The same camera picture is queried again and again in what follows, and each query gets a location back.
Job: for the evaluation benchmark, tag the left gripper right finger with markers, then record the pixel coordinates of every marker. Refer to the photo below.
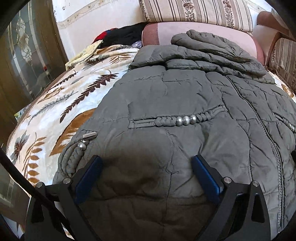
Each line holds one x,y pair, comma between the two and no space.
238,213

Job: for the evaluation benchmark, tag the striped floral back cushion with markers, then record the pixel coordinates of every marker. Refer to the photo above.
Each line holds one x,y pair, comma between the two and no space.
225,13

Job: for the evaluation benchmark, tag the striped floral side cushion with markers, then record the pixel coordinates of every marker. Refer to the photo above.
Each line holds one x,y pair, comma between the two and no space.
282,61

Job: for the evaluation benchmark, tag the leaf print fleece blanket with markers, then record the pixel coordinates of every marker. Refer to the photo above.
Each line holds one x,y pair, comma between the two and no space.
50,122

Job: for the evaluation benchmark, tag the grey quilted hooded jacket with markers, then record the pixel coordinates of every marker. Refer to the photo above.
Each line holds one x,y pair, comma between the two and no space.
201,94

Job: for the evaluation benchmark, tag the wooden door with glass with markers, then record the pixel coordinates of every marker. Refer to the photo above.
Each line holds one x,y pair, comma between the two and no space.
32,56

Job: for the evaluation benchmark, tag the pale yellow cloth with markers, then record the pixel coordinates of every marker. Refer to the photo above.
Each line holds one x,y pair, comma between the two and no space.
83,55

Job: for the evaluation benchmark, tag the black and red clothes pile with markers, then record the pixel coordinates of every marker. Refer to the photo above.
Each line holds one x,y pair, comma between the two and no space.
127,35

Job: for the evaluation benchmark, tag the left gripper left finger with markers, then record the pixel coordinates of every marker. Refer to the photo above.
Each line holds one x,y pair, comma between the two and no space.
49,224

